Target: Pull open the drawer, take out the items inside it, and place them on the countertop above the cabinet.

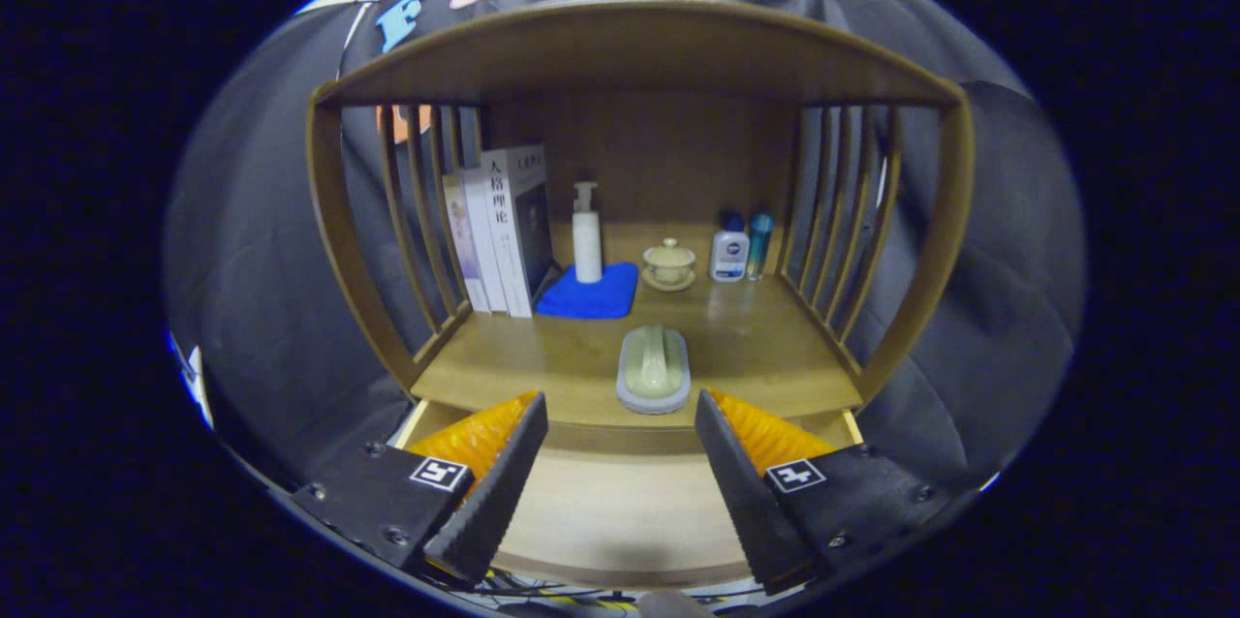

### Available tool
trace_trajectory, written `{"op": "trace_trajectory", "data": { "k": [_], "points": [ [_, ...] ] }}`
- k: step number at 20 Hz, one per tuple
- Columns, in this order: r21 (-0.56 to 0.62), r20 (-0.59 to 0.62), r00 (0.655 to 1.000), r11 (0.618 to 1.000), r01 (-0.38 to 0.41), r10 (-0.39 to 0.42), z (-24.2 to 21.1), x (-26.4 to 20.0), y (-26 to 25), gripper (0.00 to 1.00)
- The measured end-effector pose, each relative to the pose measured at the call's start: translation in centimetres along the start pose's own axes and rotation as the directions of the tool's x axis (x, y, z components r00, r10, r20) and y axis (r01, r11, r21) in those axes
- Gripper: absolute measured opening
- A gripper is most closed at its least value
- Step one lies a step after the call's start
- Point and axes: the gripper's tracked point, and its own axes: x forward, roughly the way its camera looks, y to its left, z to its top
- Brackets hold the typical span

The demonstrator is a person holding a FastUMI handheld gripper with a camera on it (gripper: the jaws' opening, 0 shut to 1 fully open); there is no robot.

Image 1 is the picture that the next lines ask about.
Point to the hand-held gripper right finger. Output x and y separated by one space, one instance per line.
746 492

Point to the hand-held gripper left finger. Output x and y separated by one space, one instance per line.
494 492

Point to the wooden drawer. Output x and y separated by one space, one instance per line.
620 511

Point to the green scrub brush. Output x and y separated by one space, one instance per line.
654 371

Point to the wooden countertop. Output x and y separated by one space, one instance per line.
756 347

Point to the wooden cabinet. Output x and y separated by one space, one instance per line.
630 46

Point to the blue cloth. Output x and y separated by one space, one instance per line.
591 300

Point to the white lotion bottle blue cap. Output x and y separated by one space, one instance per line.
728 255

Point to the beige lidded teacup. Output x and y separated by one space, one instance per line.
668 262

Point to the teal bottle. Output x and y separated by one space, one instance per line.
759 245

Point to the purple book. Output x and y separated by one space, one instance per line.
463 240

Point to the thin white book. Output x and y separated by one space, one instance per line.
484 231

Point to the white pump bottle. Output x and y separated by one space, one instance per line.
587 245

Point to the thick white and black book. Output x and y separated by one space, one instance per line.
518 221

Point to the black backdrop cloth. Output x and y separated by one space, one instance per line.
1007 308

